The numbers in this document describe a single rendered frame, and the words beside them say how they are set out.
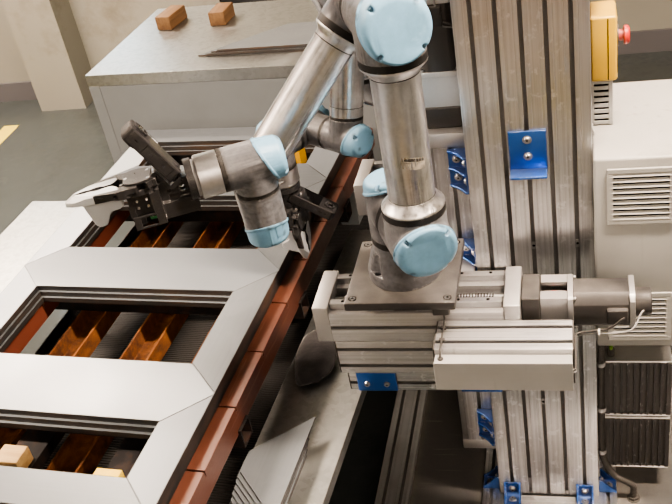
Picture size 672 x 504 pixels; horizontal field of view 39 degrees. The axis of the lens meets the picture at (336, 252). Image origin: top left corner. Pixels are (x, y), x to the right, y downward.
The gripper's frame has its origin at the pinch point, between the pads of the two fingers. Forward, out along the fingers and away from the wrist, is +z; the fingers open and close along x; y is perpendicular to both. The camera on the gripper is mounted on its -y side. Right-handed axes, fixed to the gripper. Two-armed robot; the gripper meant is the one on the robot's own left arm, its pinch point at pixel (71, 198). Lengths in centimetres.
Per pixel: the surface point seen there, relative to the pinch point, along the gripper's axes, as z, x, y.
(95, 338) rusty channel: 17, 79, 66
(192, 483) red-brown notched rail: -3, 3, 63
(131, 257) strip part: 2, 86, 49
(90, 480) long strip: 16, 8, 59
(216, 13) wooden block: -43, 188, 11
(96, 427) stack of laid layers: 15, 27, 60
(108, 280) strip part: 9, 78, 50
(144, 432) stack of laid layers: 5, 21, 61
